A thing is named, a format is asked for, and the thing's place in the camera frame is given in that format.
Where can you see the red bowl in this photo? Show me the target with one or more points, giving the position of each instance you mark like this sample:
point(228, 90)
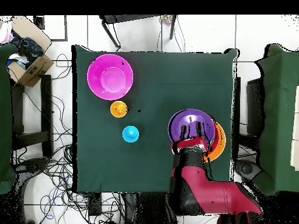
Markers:
point(216, 142)

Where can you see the dark blue cloth bundle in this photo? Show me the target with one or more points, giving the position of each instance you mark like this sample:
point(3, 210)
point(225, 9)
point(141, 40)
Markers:
point(28, 46)

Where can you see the dark green table cloth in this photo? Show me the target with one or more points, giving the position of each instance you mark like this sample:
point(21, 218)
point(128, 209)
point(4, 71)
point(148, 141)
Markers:
point(151, 74)

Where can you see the black bench frame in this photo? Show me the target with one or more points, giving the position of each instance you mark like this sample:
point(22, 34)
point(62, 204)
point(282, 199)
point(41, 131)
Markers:
point(46, 105)

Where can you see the blue cup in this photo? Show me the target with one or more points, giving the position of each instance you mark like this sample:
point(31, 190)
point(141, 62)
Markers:
point(130, 134)

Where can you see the pink bowl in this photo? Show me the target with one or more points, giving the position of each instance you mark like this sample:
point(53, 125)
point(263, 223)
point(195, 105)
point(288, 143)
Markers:
point(109, 77)

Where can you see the black box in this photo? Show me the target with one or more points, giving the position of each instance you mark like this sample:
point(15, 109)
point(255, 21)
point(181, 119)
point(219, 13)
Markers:
point(254, 107)

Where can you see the cardboard box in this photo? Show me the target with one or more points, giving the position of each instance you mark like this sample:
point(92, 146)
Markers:
point(35, 72)

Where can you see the purple bowl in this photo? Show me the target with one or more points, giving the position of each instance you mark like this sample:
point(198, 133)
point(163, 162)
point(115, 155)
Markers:
point(191, 116)

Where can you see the green cloth covered table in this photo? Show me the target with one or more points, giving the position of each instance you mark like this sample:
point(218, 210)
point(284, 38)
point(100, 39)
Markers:
point(5, 116)
point(280, 105)

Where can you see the orange bowl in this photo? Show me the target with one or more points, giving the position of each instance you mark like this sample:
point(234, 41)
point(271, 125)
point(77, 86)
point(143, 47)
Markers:
point(223, 142)

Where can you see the black metal stool frame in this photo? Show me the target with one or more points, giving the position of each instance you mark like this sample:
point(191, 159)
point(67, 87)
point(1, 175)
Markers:
point(130, 18)

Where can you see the pink white cloth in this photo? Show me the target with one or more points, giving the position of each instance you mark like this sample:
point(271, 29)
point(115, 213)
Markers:
point(5, 32)

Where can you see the colourful toy pile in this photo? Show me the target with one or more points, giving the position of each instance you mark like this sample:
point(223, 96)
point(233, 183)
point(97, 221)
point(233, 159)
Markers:
point(167, 19)

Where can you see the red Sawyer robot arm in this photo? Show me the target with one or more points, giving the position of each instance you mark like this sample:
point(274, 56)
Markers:
point(215, 198)

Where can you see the orange cup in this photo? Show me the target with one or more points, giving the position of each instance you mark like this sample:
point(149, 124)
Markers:
point(118, 109)

